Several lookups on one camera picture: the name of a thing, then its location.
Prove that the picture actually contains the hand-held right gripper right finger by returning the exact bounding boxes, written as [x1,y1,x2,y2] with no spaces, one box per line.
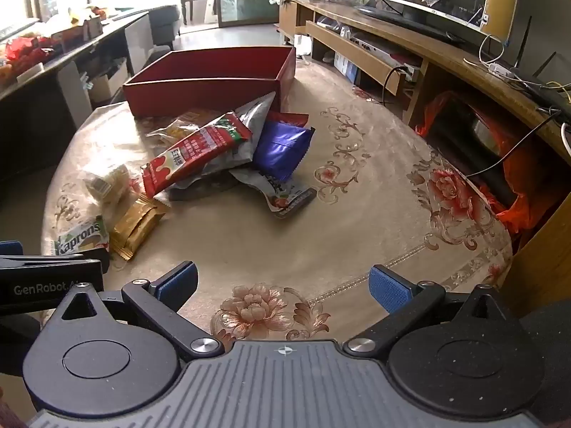
[343,264,518,361]

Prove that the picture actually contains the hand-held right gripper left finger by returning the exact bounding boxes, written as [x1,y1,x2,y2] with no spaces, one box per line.
[54,261,224,362]

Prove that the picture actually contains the green and white wafer packet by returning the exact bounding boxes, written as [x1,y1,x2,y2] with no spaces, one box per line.
[51,215,111,257]

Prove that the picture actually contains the gold snack packet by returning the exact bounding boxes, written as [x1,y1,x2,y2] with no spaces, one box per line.
[108,195,168,261]

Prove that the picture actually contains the clear packet of fried twists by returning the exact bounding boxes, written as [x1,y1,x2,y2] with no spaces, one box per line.
[82,163,143,208]

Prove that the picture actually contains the long red snack packet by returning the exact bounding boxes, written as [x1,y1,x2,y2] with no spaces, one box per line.
[140,113,253,199]

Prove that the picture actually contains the white and red snack packet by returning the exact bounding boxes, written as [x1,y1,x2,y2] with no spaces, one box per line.
[229,167,318,219]

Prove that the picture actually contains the clear packet of yellow snacks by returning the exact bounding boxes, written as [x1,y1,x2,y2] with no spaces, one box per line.
[146,109,215,148]

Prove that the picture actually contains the purple snack packet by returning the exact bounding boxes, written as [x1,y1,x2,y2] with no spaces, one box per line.
[253,120,314,182]

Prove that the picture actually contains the large silver snack bag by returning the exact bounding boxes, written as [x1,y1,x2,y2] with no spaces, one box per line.
[165,91,277,201]

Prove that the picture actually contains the red cardboard box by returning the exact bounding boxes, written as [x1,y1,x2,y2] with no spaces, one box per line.
[122,46,297,119]

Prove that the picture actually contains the dark red snack packet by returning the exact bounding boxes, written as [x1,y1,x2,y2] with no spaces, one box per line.
[267,111,309,129]

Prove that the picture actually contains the dark coffee table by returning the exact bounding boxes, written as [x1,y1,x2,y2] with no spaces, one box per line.
[0,9,150,183]

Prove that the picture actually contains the orange plastic bag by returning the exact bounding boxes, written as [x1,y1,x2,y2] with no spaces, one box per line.
[415,91,558,233]

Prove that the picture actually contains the open cardboard box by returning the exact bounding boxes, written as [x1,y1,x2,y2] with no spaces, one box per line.
[87,60,130,102]

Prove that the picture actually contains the red plastic bags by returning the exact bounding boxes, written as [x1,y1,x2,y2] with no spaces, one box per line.
[0,36,61,76]

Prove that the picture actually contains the blue and white box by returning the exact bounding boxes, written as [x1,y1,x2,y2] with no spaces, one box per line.
[334,51,358,84]

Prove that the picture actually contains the small cardboard box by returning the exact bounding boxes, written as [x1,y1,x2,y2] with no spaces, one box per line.
[51,15,104,51]

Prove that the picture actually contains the white set-top device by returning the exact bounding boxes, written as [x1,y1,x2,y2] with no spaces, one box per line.
[352,36,422,76]

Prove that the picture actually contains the grey sofa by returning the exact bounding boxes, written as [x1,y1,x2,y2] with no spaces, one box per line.
[147,4,182,51]

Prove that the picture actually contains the black router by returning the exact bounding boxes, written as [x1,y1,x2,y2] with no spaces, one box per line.
[509,15,571,101]

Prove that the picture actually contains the wooden television cabinet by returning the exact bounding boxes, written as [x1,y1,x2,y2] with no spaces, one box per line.
[279,0,571,317]

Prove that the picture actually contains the black cable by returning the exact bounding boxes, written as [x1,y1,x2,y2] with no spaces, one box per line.
[466,111,564,179]

